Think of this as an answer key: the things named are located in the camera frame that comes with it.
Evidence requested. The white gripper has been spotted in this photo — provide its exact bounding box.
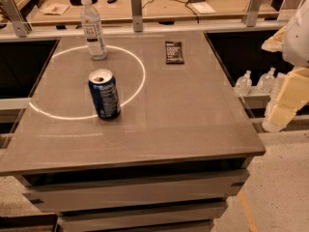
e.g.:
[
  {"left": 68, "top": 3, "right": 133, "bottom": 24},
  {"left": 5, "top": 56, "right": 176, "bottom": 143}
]
[{"left": 262, "top": 0, "right": 309, "bottom": 132}]

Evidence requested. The blue pepsi can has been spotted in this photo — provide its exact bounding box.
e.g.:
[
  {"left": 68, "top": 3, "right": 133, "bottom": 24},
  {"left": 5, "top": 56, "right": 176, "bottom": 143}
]
[{"left": 88, "top": 69, "right": 121, "bottom": 120}]

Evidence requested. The black rxbar chocolate wrapper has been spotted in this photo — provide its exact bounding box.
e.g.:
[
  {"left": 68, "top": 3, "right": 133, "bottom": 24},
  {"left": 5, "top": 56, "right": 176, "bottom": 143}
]
[{"left": 165, "top": 42, "right": 184, "bottom": 64}]

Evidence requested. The right clear sanitizer bottle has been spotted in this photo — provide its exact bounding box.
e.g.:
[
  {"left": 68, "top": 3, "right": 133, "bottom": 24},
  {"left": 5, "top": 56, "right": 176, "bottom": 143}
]
[{"left": 257, "top": 68, "right": 275, "bottom": 93}]

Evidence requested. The clear sanitizer bottle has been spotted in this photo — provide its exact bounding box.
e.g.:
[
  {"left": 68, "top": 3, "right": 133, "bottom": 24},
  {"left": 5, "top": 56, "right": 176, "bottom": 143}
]
[
  {"left": 234, "top": 71, "right": 252, "bottom": 96},
  {"left": 257, "top": 68, "right": 275, "bottom": 93}
]

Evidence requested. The left clear sanitizer bottle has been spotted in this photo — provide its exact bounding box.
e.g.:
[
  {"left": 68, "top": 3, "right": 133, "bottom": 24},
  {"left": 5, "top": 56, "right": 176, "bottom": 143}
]
[{"left": 234, "top": 71, "right": 252, "bottom": 96}]

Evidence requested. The white paper sheet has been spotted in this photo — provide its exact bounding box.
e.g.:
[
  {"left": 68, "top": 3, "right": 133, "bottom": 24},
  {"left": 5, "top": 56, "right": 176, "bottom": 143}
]
[{"left": 192, "top": 2, "right": 215, "bottom": 15}]

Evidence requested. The grey lower drawer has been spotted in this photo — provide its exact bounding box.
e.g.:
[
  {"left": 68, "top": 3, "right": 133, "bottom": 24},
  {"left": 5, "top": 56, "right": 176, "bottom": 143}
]
[{"left": 59, "top": 201, "right": 226, "bottom": 232}]

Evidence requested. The grey drawer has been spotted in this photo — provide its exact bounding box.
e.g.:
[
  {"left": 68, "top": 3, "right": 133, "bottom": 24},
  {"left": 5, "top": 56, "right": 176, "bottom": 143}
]
[
  {"left": 25, "top": 169, "right": 249, "bottom": 213},
  {"left": 59, "top": 201, "right": 226, "bottom": 232}
]

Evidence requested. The small black device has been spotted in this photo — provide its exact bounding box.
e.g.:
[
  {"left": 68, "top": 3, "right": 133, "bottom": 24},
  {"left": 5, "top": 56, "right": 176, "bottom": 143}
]
[{"left": 107, "top": 0, "right": 117, "bottom": 4}]

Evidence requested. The clear water bottle white cap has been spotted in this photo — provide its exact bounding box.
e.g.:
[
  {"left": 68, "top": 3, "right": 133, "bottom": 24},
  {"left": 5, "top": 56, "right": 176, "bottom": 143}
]
[{"left": 80, "top": 0, "right": 107, "bottom": 60}]

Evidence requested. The black round object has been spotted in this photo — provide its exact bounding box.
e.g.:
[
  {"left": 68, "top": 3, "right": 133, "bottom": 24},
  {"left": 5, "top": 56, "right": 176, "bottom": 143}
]
[{"left": 70, "top": 0, "right": 98, "bottom": 6}]

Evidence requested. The brown paper packet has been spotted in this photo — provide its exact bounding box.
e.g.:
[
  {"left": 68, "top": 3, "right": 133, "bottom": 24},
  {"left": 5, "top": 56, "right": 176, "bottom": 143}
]
[{"left": 42, "top": 3, "right": 70, "bottom": 15}]

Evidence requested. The grey upper drawer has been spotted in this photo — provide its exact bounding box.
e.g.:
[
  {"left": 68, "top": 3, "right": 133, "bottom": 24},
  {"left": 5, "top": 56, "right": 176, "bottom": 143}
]
[{"left": 25, "top": 169, "right": 249, "bottom": 213}]

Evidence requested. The right metal bracket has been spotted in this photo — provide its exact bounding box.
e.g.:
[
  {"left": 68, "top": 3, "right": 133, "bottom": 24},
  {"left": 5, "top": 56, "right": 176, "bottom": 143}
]
[{"left": 242, "top": 0, "right": 263, "bottom": 27}]

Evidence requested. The metal bracket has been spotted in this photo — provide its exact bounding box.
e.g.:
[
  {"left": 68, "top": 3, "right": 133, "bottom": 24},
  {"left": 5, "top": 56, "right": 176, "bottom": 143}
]
[
  {"left": 0, "top": 0, "right": 32, "bottom": 38},
  {"left": 242, "top": 0, "right": 263, "bottom": 27},
  {"left": 130, "top": 0, "right": 143, "bottom": 32}
]

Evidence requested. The middle metal bracket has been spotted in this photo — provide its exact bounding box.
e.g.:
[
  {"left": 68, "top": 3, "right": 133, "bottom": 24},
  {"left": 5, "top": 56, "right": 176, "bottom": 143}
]
[{"left": 130, "top": 0, "right": 143, "bottom": 32}]

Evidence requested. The left metal bracket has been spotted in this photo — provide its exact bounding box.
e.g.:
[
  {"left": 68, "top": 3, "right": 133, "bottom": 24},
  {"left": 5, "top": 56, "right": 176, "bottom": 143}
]
[{"left": 0, "top": 0, "right": 32, "bottom": 38}]

